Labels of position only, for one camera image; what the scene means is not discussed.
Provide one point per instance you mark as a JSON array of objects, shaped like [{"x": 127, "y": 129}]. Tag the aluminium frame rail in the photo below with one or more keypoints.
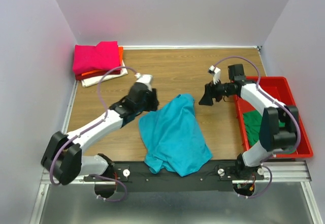
[{"x": 282, "y": 172}]

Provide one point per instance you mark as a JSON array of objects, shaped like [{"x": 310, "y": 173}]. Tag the pink folded t shirt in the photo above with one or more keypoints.
[{"x": 104, "y": 56}]

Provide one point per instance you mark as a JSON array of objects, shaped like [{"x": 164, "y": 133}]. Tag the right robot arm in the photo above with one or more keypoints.
[{"x": 279, "y": 130}]

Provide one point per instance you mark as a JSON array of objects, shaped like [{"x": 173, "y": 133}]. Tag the white folded t shirt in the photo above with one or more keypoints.
[{"x": 95, "y": 80}]

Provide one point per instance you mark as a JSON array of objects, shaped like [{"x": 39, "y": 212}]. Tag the orange folded t shirt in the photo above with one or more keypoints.
[{"x": 120, "y": 50}]

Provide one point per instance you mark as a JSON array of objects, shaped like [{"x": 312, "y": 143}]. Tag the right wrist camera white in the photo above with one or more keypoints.
[{"x": 215, "y": 72}]

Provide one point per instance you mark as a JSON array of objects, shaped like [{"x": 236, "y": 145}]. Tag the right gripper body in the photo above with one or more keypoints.
[{"x": 221, "y": 90}]

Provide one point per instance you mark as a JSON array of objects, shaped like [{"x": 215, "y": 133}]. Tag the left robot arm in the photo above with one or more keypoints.
[{"x": 64, "y": 157}]

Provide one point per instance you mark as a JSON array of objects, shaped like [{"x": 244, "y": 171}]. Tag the green t shirt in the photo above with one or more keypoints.
[{"x": 252, "y": 122}]

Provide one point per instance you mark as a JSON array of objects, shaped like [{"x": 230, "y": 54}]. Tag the teal t shirt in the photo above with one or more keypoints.
[{"x": 173, "y": 138}]

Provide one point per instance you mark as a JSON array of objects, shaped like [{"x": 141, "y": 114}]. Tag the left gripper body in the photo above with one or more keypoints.
[{"x": 151, "y": 103}]

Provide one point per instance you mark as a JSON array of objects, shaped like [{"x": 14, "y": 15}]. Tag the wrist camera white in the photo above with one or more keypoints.
[
  {"x": 215, "y": 72},
  {"x": 144, "y": 78}
]

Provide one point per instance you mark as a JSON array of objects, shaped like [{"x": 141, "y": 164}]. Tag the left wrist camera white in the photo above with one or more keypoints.
[{"x": 144, "y": 78}]

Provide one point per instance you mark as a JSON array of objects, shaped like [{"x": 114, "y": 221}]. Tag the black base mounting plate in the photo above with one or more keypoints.
[{"x": 135, "y": 177}]

